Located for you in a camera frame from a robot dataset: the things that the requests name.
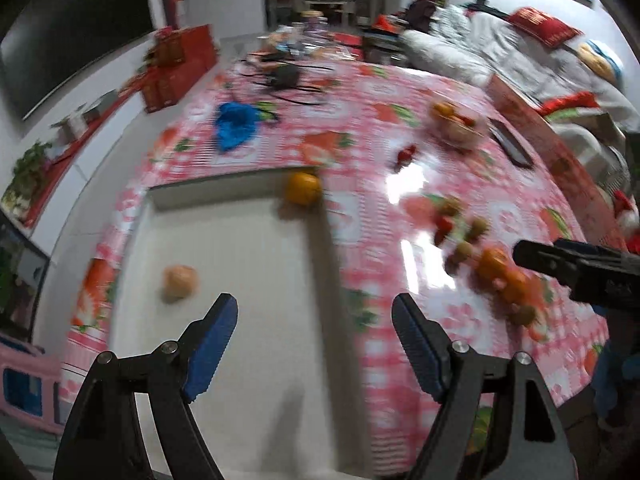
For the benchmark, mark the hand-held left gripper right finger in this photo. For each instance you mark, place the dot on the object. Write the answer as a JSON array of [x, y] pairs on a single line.
[[415, 345]]

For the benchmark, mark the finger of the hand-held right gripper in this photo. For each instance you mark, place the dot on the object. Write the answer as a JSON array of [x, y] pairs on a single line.
[[537, 257]]

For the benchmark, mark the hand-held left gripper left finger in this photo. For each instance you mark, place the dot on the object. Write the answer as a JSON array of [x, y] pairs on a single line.
[[215, 342]]

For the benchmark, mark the orange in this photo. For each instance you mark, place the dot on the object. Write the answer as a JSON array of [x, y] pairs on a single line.
[[302, 187], [515, 286], [491, 262]]

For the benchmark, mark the small yellow potato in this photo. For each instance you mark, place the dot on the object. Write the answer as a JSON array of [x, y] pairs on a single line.
[[524, 315]]

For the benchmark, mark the red cherry tomato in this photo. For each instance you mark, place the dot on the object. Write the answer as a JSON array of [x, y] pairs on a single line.
[[410, 151], [401, 161], [444, 225]]

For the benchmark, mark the white rectangular tray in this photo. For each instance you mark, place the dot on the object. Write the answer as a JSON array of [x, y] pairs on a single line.
[[240, 245]]

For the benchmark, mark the yellow-brown kiwi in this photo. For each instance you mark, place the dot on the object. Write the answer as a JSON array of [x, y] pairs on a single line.
[[452, 206], [479, 226], [464, 252]]

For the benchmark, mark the black smartphone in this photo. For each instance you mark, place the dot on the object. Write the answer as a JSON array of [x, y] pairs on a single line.
[[510, 145]]

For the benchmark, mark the glass bowl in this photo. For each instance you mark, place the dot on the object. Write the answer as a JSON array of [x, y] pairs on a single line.
[[457, 127]]

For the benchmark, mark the pink plastic stool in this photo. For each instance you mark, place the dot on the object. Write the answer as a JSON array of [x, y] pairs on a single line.
[[30, 385]]

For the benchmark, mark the glass aquarium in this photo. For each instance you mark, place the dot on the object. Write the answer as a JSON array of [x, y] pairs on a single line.
[[20, 275]]

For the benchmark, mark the red pillow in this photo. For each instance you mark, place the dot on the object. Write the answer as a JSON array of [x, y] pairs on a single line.
[[542, 25]]

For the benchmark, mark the green potted plant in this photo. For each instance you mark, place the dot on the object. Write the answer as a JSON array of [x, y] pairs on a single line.
[[27, 165]]

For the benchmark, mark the small white box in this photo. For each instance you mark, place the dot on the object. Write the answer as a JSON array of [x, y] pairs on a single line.
[[75, 122]]

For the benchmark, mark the red gift box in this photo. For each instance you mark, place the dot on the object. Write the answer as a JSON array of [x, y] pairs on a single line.
[[187, 42], [172, 82]]

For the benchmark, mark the black power adapter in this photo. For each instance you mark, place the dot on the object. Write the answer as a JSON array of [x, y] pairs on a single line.
[[286, 76]]

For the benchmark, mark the black television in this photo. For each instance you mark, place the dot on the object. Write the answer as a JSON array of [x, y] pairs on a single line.
[[75, 35]]

